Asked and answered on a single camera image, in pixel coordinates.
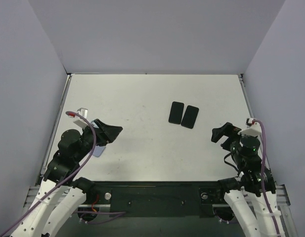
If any black phone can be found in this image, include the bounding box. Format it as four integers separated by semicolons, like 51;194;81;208
168;101;184;124

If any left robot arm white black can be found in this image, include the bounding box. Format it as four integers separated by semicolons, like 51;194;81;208
10;118;123;237

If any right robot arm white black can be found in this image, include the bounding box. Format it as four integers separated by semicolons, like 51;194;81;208
211;118;285;237

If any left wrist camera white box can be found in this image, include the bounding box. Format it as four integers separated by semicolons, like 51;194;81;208
73;108;88;129

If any aluminium front rail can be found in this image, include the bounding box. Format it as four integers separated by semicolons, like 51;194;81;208
23;185;291;210

